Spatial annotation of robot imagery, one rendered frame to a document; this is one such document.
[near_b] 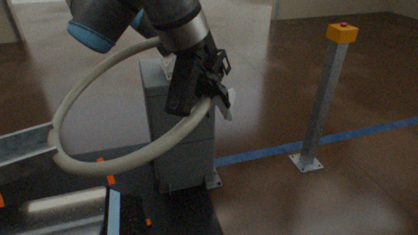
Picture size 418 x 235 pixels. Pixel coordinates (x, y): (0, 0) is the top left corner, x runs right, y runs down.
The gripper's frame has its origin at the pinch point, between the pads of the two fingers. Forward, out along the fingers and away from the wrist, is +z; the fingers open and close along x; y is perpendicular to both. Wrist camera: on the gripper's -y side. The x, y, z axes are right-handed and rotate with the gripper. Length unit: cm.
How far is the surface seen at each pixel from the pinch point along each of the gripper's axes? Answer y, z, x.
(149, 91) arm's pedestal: 38, 36, 72
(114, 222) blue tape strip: -26.9, 23.7, 31.8
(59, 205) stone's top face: -30, 16, 48
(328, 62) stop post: 110, 75, -2
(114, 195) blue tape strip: -20, 25, 39
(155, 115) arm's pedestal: 34, 51, 74
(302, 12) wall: 524, 280, 130
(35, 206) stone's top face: -34, 14, 54
